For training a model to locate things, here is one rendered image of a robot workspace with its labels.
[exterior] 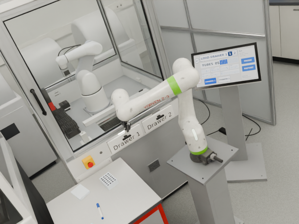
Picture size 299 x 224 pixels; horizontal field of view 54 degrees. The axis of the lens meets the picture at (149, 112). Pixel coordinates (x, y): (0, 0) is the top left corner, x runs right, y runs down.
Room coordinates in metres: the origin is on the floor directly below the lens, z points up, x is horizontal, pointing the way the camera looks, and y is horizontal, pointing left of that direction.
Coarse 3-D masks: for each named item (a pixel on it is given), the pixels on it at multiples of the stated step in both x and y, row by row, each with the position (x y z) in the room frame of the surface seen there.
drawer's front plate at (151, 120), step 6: (168, 108) 2.03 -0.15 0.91; (156, 114) 1.99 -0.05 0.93; (162, 114) 2.01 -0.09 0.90; (168, 114) 2.03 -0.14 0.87; (144, 120) 1.95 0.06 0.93; (150, 120) 1.96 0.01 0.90; (156, 120) 1.98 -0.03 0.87; (144, 126) 1.94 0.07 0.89; (150, 126) 1.96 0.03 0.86; (156, 126) 1.97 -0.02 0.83
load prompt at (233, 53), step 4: (220, 52) 2.18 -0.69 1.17; (224, 52) 2.17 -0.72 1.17; (228, 52) 2.15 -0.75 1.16; (232, 52) 2.14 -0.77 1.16; (236, 52) 2.12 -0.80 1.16; (200, 56) 2.24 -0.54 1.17; (204, 56) 2.22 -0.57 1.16; (208, 56) 2.21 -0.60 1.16; (212, 56) 2.19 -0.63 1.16; (216, 56) 2.18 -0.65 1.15; (220, 56) 2.16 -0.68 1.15; (224, 56) 2.15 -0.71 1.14; (228, 56) 2.13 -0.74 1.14; (200, 60) 2.22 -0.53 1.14; (204, 60) 2.20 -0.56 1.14
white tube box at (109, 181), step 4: (108, 172) 1.65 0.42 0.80; (104, 176) 1.63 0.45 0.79; (108, 176) 1.61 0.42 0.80; (112, 176) 1.60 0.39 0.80; (100, 180) 1.61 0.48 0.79; (104, 180) 1.58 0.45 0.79; (108, 180) 1.58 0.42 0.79; (112, 180) 1.56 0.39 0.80; (116, 180) 1.54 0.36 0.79; (104, 184) 1.56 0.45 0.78; (108, 184) 1.53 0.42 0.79; (112, 184) 1.53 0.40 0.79; (116, 184) 1.54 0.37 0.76; (108, 188) 1.51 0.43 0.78
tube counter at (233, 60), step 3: (234, 57) 2.11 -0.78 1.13; (237, 57) 2.10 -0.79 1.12; (216, 60) 2.16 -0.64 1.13; (219, 60) 2.15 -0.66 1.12; (222, 60) 2.14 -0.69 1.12; (225, 60) 2.13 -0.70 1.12; (228, 60) 2.11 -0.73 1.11; (231, 60) 2.10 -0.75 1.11; (234, 60) 2.09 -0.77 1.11; (237, 60) 2.08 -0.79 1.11; (216, 63) 2.15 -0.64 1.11; (219, 63) 2.13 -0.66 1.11; (222, 63) 2.12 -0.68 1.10; (225, 63) 2.11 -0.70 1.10; (228, 63) 2.10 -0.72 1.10; (231, 63) 2.09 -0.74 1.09
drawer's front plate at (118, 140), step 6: (138, 126) 1.92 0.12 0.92; (132, 132) 1.89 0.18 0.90; (138, 132) 1.91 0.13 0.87; (114, 138) 1.85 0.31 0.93; (120, 138) 1.85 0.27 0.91; (132, 138) 1.89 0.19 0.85; (108, 144) 1.81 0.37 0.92; (114, 144) 1.83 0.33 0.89; (120, 144) 1.84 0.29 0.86; (126, 144) 1.86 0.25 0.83; (114, 150) 1.82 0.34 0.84
